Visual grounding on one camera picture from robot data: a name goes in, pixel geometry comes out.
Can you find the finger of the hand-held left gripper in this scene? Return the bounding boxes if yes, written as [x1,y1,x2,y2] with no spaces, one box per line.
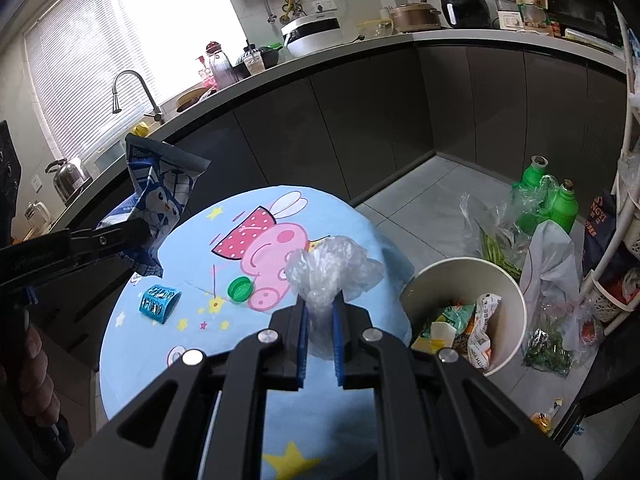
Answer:
[65,217,153,266]

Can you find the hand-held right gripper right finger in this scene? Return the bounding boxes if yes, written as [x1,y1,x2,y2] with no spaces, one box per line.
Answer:
[332,292,583,480]

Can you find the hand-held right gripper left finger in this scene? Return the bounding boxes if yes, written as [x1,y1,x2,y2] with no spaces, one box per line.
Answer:
[57,297,308,480]

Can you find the blue penguin snack wrapper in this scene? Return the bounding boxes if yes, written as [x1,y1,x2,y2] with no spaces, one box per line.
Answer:
[97,132,211,278]

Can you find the clear plastic bag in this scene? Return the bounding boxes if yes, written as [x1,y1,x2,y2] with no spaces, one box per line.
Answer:
[285,235,386,361]

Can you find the yellow snack wrapper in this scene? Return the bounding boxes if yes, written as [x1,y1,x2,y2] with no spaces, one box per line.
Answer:
[412,322,458,353]

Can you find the green snack wrapper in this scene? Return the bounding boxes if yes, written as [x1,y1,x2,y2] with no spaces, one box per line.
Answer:
[425,302,478,341]

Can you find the white orange snack wrapper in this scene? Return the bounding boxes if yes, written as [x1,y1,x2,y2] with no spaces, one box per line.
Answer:
[465,294,503,371]

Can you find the white paper bucket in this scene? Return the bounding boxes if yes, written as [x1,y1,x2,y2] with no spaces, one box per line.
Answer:
[400,256,527,378]

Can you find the person's left hand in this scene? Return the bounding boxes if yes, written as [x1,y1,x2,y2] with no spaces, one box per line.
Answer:
[0,325,63,433]

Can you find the small glass jar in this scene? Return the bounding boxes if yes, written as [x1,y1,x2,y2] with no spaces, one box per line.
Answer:
[22,201,53,233]

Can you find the steel kettle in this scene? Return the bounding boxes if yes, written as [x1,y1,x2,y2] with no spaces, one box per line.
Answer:
[46,157,93,201]

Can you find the blue blister pack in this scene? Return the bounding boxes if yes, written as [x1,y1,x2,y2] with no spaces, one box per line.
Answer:
[137,284,182,323]

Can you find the green bottle cap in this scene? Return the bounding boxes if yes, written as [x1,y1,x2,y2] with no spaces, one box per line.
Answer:
[227,276,254,303]

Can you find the blue cartoon tablecloth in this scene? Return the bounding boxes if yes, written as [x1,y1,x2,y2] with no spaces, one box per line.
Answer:
[99,185,416,480]

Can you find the steel kitchen faucet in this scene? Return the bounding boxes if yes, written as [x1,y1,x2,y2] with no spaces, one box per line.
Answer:
[111,70,167,123]

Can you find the brown wooden bowl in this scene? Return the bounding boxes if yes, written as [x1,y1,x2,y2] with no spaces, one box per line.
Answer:
[175,87,213,113]

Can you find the clear bag of green beans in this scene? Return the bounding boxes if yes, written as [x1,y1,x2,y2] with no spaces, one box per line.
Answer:
[460,192,536,281]

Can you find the white window blind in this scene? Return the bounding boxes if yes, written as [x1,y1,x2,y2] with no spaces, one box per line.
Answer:
[22,0,246,151]

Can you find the clear jar with red lid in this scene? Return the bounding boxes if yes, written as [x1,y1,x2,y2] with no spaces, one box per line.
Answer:
[205,41,236,88]

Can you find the bag of leafy greens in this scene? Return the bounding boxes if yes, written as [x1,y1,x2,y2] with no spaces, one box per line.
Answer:
[522,300,596,378]

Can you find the white plastic bag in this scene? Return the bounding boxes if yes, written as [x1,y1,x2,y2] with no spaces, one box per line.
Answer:
[520,220,583,311]

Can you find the dark kitchen cabinets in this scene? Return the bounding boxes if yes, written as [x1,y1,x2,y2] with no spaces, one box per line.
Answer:
[30,40,631,411]

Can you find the black pot with lid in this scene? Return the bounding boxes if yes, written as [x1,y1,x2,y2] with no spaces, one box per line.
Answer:
[235,40,283,78]

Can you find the green plastic bottle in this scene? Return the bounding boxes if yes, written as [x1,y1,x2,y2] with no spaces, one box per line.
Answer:
[510,156,558,241]
[545,179,580,236]

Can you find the white rice cooker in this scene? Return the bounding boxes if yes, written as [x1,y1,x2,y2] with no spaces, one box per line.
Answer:
[281,14,346,58]

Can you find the white storage rack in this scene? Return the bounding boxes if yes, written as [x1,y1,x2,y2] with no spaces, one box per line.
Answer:
[580,10,640,336]

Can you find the dark printed shopping bag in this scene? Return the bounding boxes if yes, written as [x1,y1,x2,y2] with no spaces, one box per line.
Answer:
[582,190,618,281]

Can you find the brown cooking pot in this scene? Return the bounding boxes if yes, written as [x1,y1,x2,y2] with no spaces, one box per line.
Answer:
[389,0,443,33]

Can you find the black air fryer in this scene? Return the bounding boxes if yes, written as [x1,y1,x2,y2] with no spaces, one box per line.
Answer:
[440,0,493,30]

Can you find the white steamer appliance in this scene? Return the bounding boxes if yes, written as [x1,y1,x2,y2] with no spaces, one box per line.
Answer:
[490,0,523,31]

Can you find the snack bags on counter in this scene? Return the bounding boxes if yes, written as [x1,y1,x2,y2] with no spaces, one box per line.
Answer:
[514,0,553,36]

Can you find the black microwave oven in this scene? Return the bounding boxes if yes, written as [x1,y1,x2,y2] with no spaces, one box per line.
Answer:
[545,0,626,48]

